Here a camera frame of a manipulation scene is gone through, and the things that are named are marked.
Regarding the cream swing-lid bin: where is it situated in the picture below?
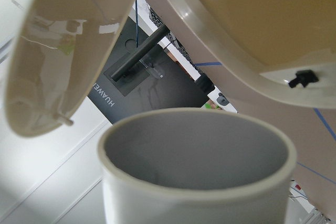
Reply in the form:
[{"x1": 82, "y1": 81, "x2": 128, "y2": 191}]
[{"x1": 4, "y1": 0, "x2": 335, "y2": 137}]

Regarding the white HOME mug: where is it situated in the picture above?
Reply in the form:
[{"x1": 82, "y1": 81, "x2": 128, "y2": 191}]
[{"x1": 97, "y1": 108, "x2": 297, "y2": 223}]

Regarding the black monitor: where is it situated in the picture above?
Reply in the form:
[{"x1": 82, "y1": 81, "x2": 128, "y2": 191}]
[{"x1": 88, "y1": 18, "x2": 215, "y2": 123}]

